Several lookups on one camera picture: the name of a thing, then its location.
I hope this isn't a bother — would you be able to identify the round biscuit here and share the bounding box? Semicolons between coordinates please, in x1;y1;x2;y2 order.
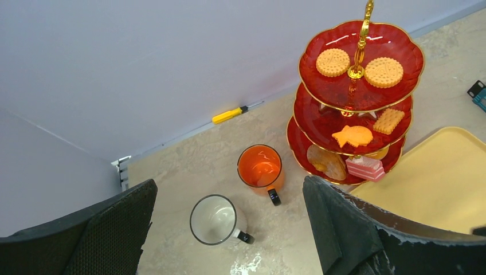
364;57;404;88
316;48;350;77

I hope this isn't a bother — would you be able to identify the orange mug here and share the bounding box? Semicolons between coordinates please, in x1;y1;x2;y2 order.
237;144;285;206

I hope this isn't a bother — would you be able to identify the red white cake slice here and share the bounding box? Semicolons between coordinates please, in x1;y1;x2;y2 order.
345;156;386;182

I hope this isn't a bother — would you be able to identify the white iced star cookie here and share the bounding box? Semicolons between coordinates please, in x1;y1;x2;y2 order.
358;111;378;121

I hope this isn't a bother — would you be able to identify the square scalloped biscuit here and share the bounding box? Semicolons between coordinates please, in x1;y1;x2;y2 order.
373;108;405;135

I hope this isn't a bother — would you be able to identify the red three tier stand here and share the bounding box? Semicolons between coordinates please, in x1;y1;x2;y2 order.
287;1;425;186

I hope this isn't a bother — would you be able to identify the orange fish cookie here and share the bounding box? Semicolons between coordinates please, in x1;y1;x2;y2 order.
331;125;374;148

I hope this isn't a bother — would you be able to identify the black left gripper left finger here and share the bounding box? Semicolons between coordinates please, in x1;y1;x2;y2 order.
1;179;158;274

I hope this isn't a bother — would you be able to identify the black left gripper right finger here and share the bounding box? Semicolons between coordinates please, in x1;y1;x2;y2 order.
303;176;485;274

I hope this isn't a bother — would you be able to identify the white ribbed mug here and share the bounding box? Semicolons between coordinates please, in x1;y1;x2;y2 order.
190;194;255;246

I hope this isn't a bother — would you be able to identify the yellow serving tray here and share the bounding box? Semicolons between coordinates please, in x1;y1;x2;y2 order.
351;127;485;234

